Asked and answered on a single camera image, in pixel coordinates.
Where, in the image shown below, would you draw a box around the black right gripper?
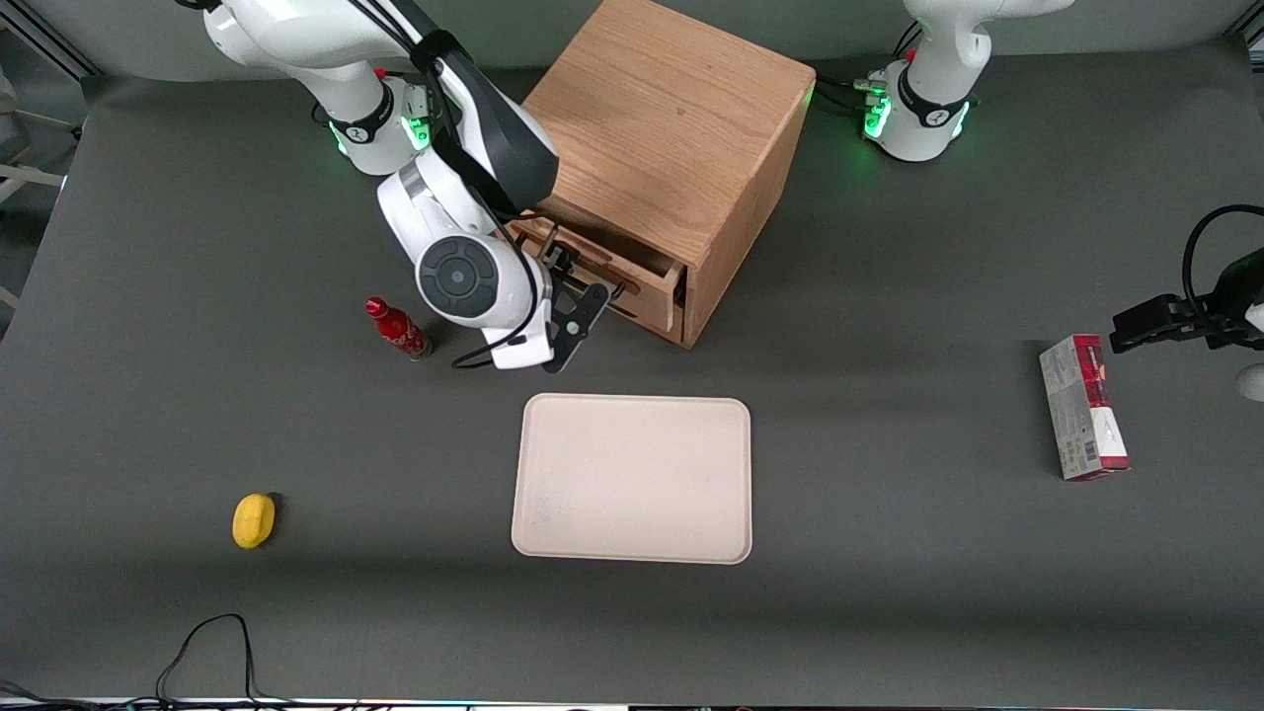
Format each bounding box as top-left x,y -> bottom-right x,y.
533,240 -> 599,329

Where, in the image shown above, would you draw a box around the white metal stand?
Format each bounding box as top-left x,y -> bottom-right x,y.
0,71 -> 66,309

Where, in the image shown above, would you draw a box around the wooden drawer cabinet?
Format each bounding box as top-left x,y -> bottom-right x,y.
509,0 -> 817,350

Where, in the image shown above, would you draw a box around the long black drawer handle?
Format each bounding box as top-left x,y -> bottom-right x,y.
538,237 -> 641,320

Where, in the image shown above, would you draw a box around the black left gripper cable loop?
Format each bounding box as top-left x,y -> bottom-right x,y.
1181,203 -> 1264,319

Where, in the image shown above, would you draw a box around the grey and red carton box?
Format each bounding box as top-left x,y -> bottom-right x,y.
1038,334 -> 1132,483

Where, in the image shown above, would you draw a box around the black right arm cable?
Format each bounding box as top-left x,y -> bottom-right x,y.
346,0 -> 555,372

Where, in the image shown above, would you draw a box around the beige plastic tray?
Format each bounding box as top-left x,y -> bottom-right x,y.
511,393 -> 753,566

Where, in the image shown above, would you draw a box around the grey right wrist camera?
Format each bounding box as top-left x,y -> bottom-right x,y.
540,282 -> 611,375

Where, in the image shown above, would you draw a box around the wooden drawer with short handle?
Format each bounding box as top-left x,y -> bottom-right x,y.
622,308 -> 690,348

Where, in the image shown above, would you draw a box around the red soda bottle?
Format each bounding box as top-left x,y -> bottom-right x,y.
364,296 -> 434,362

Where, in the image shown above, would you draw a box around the aluminium frame rail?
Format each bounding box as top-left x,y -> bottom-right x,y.
1224,0 -> 1264,46
0,0 -> 102,82

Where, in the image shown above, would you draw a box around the black left base cables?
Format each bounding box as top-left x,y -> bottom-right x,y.
814,20 -> 925,121

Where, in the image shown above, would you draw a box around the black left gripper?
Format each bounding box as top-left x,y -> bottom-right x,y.
1108,249 -> 1264,355

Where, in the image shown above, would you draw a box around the black cable at table edge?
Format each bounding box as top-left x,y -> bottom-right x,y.
0,613 -> 297,708

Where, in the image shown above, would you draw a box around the wooden drawer with long handle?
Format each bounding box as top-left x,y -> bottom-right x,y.
509,202 -> 686,335

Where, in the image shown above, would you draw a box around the yellow lemon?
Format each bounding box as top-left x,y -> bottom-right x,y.
232,493 -> 277,550

